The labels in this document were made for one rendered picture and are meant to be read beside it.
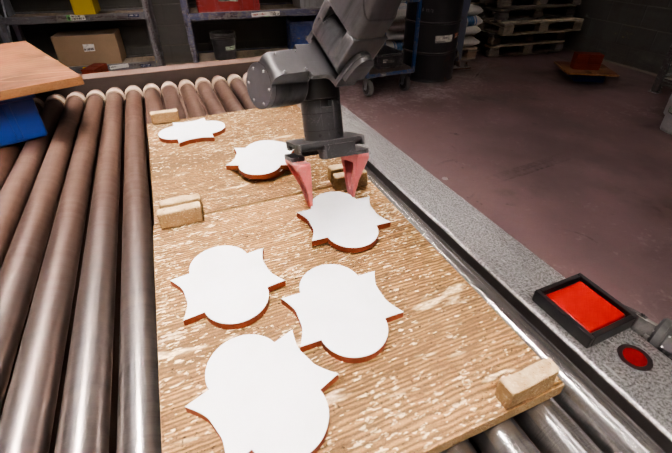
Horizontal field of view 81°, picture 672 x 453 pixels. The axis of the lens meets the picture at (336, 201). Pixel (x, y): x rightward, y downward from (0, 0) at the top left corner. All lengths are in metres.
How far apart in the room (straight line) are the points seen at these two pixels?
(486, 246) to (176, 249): 0.43
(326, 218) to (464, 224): 0.22
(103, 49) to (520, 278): 4.94
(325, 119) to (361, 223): 0.15
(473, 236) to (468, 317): 0.18
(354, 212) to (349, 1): 0.27
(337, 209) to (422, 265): 0.15
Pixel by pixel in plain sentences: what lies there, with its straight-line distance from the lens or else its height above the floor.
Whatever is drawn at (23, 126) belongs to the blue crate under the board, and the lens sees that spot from 1.07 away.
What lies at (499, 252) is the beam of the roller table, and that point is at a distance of 0.60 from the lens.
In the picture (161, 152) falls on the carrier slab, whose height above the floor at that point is 0.94.
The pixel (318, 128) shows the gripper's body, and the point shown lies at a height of 1.06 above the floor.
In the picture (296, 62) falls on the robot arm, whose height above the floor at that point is 1.16.
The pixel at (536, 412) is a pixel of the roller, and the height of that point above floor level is 0.92.
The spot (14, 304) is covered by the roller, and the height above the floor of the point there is 0.91.
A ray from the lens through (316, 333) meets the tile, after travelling 0.43.
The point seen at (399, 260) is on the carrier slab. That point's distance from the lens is 0.52.
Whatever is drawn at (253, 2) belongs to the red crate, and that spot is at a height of 0.73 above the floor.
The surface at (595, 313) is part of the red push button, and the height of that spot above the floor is 0.93.
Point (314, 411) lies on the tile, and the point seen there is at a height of 0.95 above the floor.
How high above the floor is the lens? 1.28
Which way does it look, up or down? 33 degrees down
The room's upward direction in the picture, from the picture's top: straight up
